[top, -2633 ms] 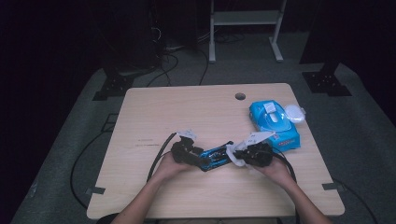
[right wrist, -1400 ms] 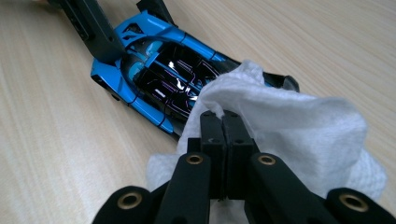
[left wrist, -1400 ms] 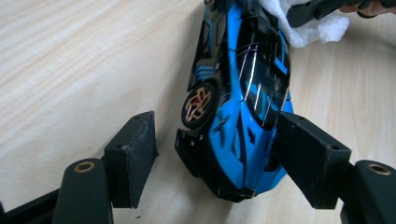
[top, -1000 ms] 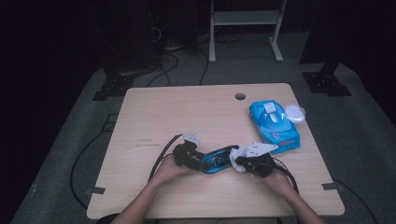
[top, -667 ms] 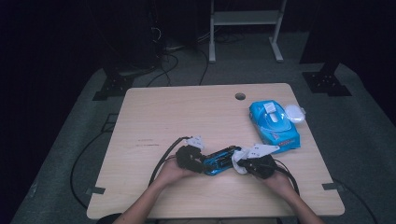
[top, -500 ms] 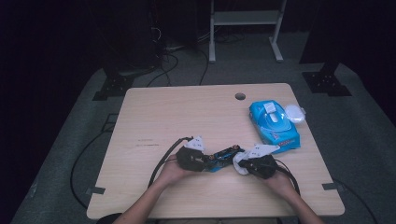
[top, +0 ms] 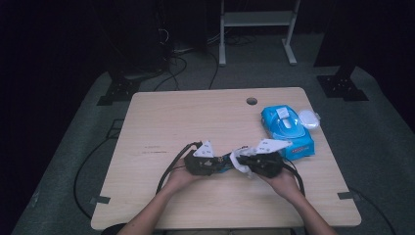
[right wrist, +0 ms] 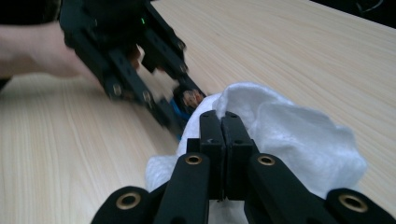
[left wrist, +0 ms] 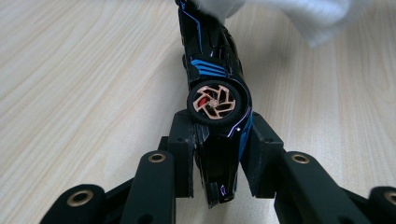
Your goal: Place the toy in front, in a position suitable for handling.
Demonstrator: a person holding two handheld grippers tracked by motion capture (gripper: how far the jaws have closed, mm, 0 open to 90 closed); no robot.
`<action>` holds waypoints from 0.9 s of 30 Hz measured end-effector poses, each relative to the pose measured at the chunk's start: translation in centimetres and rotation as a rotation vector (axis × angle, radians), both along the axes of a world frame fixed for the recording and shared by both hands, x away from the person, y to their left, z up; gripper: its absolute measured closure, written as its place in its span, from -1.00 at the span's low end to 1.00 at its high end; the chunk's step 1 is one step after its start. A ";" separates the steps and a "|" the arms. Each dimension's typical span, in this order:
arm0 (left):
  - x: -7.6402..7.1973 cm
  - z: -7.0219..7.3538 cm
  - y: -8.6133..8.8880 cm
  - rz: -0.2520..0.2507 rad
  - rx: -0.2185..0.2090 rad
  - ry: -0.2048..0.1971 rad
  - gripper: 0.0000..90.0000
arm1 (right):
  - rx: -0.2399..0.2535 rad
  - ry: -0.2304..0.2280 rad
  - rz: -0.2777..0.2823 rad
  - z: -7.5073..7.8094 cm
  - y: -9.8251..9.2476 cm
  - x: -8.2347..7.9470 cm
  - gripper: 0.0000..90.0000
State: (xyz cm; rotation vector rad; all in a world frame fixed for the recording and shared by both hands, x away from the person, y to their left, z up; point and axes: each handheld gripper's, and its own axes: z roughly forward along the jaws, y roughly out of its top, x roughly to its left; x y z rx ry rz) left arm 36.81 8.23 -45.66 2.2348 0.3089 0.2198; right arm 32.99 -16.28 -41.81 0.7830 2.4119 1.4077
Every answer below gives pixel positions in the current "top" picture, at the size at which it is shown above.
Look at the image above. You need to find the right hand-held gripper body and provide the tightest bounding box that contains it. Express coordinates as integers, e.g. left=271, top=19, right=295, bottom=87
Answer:
left=239, top=138, right=294, bottom=179

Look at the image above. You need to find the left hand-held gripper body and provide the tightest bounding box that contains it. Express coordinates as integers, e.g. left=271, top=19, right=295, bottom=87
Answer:
left=183, top=140, right=219, bottom=177

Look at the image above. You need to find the white wet wipe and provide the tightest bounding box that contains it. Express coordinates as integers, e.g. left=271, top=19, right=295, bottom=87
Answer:
left=228, top=145, right=259, bottom=179

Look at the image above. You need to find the blue wet wipe pack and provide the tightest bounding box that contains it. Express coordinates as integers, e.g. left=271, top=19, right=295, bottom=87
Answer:
left=259, top=104, right=323, bottom=162

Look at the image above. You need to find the person's left hand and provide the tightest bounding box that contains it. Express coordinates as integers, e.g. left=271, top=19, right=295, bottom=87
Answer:
left=165, top=159, right=206, bottom=194

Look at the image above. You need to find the person's right hand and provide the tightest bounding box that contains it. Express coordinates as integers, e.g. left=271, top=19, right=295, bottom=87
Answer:
left=259, top=166, right=305, bottom=203

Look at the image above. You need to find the grey tape strip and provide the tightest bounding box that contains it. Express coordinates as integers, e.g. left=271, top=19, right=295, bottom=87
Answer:
left=337, top=191, right=360, bottom=201
left=89, top=195, right=112, bottom=206

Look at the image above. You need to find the black stand base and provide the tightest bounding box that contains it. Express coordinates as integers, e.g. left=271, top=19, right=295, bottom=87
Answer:
left=96, top=77, right=143, bottom=107
left=315, top=64, right=370, bottom=103

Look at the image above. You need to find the person's dark clothing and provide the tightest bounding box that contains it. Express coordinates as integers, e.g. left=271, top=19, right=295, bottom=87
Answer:
left=100, top=222, right=132, bottom=235

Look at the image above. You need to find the white metal stand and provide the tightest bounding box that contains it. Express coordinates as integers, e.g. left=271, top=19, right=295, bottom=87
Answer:
left=217, top=0, right=302, bottom=68

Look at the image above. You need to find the left hand-held gripper cable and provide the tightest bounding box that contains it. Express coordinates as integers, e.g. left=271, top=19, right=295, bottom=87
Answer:
left=156, top=140, right=204, bottom=195

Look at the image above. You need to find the hand-held gripper cable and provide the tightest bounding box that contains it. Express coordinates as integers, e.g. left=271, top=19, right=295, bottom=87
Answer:
left=156, top=140, right=204, bottom=195
left=282, top=162, right=306, bottom=198

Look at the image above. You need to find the right hand-held gripper cable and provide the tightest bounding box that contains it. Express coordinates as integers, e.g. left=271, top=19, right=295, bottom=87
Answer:
left=282, top=162, right=306, bottom=198

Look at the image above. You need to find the black metal floor frame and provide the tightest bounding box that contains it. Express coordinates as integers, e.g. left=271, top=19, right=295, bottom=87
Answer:
left=105, top=118, right=125, bottom=140

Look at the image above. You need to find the tangle of black floor cables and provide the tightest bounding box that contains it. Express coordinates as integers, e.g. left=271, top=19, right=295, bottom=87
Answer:
left=152, top=26, right=220, bottom=92

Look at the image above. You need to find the thin black floor cable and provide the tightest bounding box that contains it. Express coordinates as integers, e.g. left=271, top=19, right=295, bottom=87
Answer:
left=347, top=186, right=397, bottom=235

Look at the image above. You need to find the long black floor cable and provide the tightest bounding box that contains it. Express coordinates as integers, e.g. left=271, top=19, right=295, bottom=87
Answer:
left=73, top=136, right=115, bottom=220

